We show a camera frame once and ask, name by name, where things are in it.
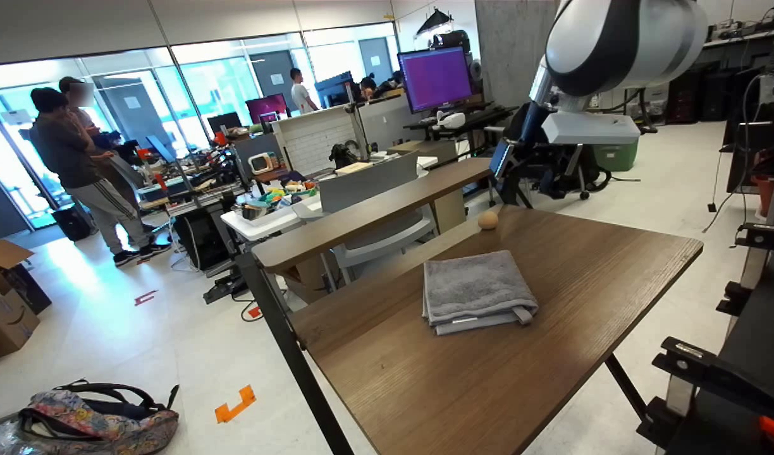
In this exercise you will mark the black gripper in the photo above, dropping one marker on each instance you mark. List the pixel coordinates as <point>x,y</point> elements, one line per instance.
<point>522,139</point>

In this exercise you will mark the grey towel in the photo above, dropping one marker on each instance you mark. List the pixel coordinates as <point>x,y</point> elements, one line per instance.
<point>477,286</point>

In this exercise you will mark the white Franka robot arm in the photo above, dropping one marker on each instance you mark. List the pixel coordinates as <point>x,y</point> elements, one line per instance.
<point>624,41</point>

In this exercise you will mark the green bin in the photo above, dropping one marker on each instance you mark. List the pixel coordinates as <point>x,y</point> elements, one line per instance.
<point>615,157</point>

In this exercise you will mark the long wooden shelf desk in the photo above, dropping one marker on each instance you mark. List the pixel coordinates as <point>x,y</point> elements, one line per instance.
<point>379,206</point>

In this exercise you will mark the purple screen monitor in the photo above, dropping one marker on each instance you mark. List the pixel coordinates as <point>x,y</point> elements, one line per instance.
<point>436,80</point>

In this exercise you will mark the grey desk partition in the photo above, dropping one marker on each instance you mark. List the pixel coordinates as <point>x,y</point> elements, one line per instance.
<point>389,122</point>

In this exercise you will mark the grey office chair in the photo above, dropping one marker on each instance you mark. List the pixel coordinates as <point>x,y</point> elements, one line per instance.
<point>365,181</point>

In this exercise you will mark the black desk device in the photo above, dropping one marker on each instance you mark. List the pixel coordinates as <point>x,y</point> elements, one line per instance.
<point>346,156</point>

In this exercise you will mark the black hanging lamp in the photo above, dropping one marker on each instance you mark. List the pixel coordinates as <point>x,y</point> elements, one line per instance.
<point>436,24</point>

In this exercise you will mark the dark screen monitor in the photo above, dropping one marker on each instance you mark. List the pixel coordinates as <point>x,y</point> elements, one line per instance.
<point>338,89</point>

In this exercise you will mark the white partition panel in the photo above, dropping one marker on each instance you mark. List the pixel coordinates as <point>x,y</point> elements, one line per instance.
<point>312,139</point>

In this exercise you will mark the black cabinet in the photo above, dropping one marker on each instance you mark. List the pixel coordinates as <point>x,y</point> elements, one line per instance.
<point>695,104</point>

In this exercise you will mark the colourful toys pile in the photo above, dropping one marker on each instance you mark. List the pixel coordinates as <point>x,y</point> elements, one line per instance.
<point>286,193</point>

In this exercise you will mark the person in white shirt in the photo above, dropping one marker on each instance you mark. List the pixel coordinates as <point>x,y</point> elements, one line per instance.
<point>303,98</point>

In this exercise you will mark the white desk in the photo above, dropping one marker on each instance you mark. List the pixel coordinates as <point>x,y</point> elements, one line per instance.
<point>264,223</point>

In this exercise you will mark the black equipment rack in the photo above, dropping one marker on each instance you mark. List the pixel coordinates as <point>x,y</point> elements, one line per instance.
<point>751,160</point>

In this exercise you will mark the small magenta screen monitor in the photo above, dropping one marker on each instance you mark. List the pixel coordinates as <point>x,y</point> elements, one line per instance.
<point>270,109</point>

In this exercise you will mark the metal storage shelving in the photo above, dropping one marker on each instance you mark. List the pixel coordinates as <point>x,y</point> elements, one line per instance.
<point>743,40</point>

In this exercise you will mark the small black monitor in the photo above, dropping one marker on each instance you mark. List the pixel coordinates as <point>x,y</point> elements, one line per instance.
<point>227,122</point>

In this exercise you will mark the black bag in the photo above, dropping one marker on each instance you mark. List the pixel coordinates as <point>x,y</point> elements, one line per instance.
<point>203,241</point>

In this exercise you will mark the cluttered workbench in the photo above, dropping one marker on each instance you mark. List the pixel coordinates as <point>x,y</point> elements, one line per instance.
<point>187,177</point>

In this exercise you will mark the black suitcase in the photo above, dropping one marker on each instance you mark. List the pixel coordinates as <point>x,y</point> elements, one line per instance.
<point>73,223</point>

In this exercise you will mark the person in grey shirt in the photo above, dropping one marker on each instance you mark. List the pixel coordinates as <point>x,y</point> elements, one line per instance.
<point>68,153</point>

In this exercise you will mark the person wearing cap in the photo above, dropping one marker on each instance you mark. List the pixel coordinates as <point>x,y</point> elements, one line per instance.
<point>75,89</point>

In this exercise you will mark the colourful patterned backpack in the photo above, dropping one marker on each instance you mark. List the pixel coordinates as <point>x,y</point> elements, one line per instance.
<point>99,425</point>

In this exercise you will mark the open cardboard box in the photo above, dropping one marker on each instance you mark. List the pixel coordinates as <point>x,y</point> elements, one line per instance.
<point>4,257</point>

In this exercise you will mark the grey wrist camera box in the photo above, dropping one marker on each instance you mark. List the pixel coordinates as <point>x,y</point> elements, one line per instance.
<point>594,127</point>

